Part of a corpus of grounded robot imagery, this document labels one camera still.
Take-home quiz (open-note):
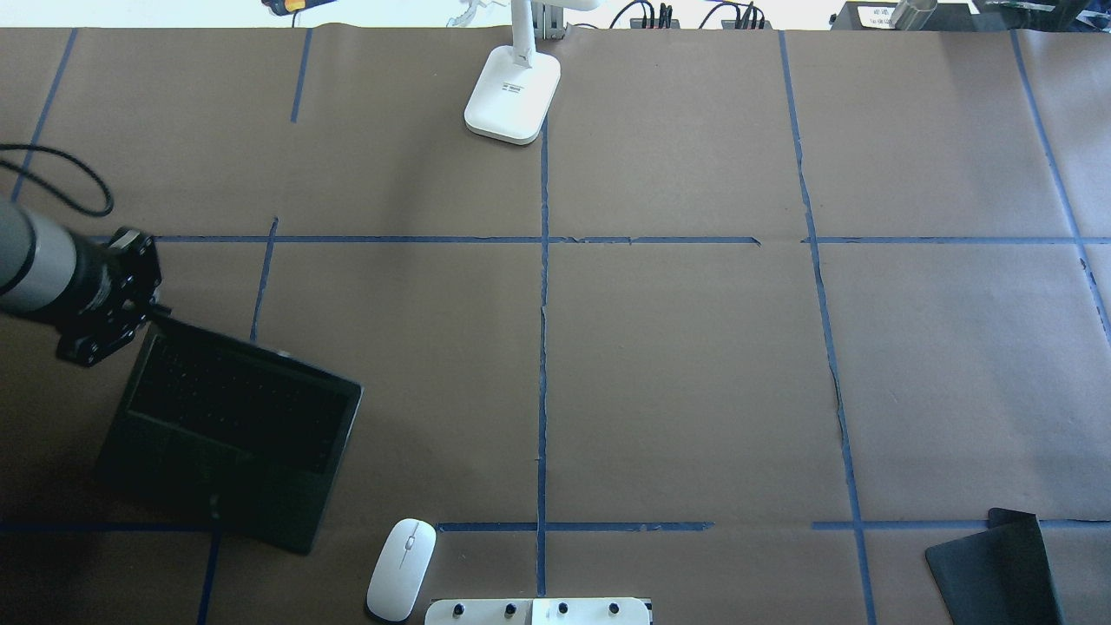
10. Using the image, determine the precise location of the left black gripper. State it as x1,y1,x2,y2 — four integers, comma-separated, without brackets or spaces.
56,228,171,367

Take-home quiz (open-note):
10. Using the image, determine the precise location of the black orange connector strip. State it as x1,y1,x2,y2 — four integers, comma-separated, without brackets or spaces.
608,1,773,31

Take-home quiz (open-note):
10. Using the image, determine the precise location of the silver metal cylinder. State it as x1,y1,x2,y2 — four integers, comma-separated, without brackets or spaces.
889,0,939,31

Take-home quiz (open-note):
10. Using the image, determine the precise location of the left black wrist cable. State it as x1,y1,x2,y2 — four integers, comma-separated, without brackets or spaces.
0,144,116,218

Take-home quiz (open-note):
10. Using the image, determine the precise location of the grey laptop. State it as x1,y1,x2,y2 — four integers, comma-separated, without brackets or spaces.
96,317,364,555

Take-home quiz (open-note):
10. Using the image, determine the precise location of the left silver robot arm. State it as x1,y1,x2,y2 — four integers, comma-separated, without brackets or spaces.
1,201,172,367

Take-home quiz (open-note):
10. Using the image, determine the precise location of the white desk lamp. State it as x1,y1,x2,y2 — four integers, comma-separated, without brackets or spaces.
463,1,561,147

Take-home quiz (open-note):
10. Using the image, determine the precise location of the white computer mouse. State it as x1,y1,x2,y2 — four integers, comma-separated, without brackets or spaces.
366,518,437,622

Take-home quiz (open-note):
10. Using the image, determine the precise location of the black mouse pad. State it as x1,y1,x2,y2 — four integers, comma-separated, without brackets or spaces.
924,508,1065,624

